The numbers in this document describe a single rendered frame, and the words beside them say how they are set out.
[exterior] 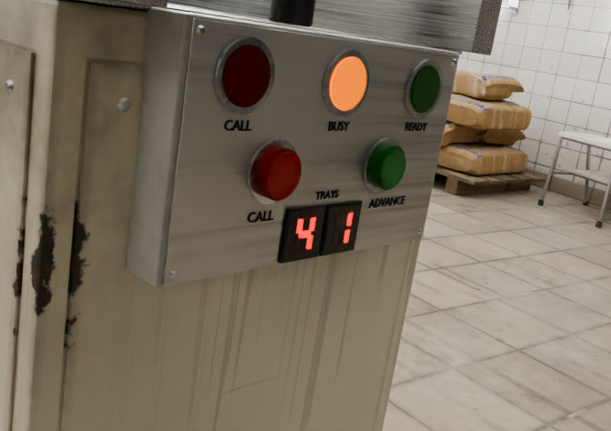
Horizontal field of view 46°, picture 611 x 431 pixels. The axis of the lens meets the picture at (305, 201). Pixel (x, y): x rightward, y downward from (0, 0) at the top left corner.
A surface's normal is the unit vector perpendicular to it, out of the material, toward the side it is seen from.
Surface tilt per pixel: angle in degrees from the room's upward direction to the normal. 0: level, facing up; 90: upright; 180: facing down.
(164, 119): 90
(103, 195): 90
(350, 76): 90
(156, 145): 90
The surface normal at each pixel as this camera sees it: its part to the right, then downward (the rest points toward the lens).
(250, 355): 0.71, 0.28
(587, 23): -0.77, 0.04
